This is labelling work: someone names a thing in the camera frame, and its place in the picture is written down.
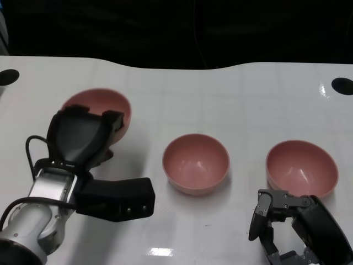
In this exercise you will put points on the pink bowl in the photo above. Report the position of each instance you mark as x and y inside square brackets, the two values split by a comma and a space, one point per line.
[104, 99]
[302, 168]
[195, 165]

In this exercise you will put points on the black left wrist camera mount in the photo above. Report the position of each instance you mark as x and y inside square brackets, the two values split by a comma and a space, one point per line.
[115, 198]

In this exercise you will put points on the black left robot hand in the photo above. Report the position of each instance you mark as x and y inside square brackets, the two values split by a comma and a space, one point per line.
[77, 138]

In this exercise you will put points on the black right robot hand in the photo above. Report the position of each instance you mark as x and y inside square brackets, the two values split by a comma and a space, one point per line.
[317, 226]

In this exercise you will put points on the black backdrop cloth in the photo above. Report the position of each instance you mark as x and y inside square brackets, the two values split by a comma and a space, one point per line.
[165, 27]

